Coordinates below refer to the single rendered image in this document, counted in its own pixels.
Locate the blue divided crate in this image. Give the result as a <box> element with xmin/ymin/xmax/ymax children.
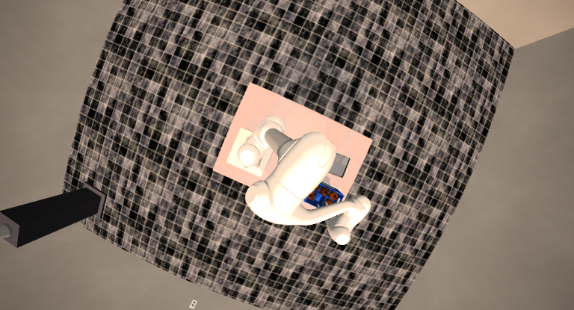
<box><xmin>304</xmin><ymin>182</ymin><xmax>345</xmax><ymax>208</ymax></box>

